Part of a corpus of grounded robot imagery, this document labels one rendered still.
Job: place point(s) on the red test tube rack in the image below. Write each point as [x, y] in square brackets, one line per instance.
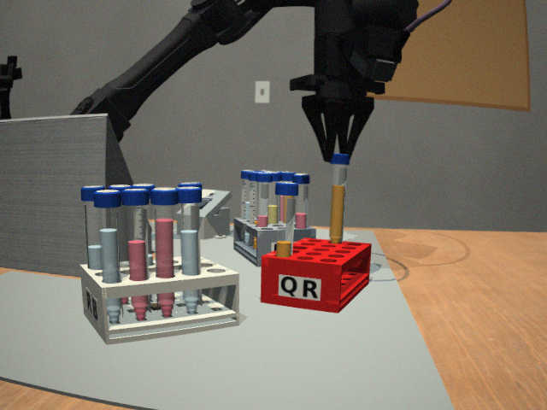
[316, 281]

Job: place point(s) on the white test tube rack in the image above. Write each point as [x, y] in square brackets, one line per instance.
[219, 303]

